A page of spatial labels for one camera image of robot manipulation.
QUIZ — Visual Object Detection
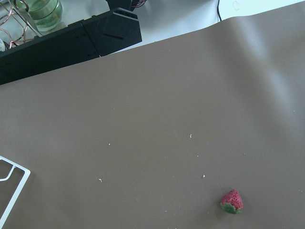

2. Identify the white cup rack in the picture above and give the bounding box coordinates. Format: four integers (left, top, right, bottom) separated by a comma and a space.
0, 156, 31, 228

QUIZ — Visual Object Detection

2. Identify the red strawberry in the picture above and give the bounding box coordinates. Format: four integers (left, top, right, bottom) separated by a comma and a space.
221, 189, 244, 214

